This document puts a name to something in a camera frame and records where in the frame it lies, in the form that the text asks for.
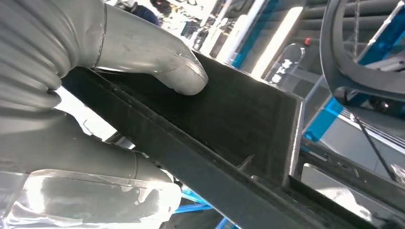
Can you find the person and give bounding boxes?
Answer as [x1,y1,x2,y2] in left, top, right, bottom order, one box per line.
[126,0,173,28]

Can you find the black curved ring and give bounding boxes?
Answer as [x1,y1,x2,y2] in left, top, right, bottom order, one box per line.
[320,0,405,134]

